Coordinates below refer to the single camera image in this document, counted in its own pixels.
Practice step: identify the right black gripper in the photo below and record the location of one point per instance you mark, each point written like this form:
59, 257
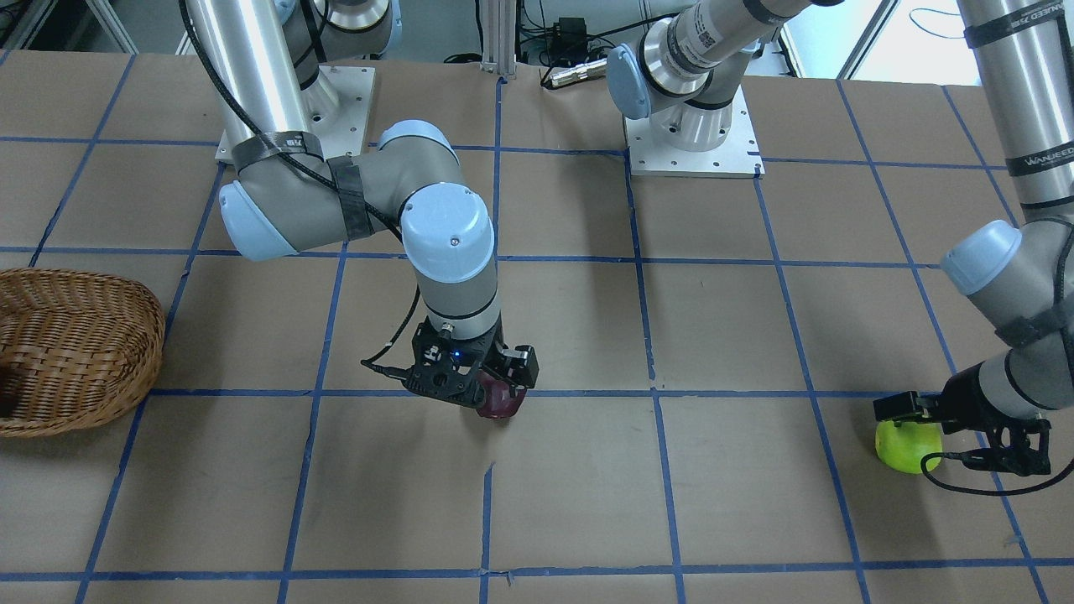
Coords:
513, 367

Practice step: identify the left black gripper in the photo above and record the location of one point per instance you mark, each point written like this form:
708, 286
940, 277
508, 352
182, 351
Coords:
976, 399

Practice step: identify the dark red apple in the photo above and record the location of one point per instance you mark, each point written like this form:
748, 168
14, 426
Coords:
502, 400

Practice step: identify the green apple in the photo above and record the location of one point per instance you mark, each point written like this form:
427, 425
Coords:
901, 445

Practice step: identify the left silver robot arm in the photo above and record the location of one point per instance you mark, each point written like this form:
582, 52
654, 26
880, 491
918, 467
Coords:
1018, 277

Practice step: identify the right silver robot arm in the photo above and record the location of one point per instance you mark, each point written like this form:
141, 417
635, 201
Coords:
290, 197

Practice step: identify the wicker basket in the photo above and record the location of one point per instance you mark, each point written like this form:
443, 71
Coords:
78, 349

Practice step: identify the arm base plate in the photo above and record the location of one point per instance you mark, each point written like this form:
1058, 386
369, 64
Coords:
335, 108
688, 141

